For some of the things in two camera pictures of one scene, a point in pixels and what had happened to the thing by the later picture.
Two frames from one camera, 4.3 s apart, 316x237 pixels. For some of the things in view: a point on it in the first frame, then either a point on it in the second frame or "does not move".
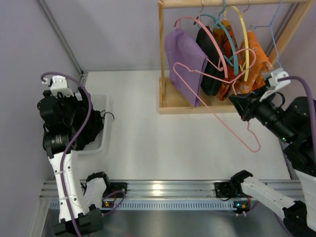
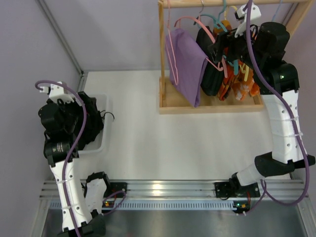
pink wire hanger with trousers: [221, 69] does not move
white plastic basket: [99, 102] does not move
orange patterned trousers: [227, 43] does not move
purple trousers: [187, 61] does not move
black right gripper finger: [242, 102] → [216, 51]
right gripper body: [248, 106] → [222, 44]
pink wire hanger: [233, 80] → [176, 83]
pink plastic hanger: [220, 55] does not move
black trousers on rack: [213, 80] does not move
